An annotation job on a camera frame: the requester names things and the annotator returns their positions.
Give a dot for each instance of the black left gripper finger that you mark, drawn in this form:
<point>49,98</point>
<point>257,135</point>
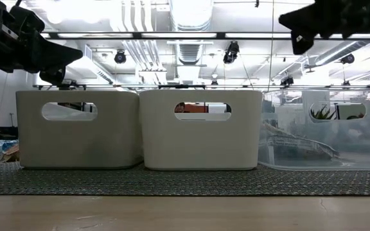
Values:
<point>56,63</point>
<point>56,50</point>

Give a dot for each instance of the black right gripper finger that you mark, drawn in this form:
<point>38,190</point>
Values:
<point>307,14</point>
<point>310,27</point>

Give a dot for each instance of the green orange granola bar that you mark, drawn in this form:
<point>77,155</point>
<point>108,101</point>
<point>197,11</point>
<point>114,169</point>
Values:
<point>294,150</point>

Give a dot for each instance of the black ceiling track light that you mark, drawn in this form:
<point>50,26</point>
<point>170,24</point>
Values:
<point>347,58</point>
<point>231,53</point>
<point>287,81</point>
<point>120,57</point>

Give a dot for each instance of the grey plastic bin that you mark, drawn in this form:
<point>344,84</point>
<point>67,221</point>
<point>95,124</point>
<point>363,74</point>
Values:
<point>75,144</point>

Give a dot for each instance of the small artificial green plant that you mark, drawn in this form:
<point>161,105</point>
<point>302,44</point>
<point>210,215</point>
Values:
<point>323,115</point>

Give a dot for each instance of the clear plastic bin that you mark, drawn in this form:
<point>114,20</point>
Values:
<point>365,144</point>

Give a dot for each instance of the person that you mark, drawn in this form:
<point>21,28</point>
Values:
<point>180,108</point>

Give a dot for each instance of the red office partition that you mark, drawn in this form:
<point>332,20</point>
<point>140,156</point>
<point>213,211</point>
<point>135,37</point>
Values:
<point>201,108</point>

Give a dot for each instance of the white plastic bin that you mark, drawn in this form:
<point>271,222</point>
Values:
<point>201,144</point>

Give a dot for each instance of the dark ribbed placemat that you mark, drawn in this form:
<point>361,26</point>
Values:
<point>185,183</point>

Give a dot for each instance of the black metal frame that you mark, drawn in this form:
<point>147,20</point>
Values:
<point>137,35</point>

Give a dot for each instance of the silver ventilation duct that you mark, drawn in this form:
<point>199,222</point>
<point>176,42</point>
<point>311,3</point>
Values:
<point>189,51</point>

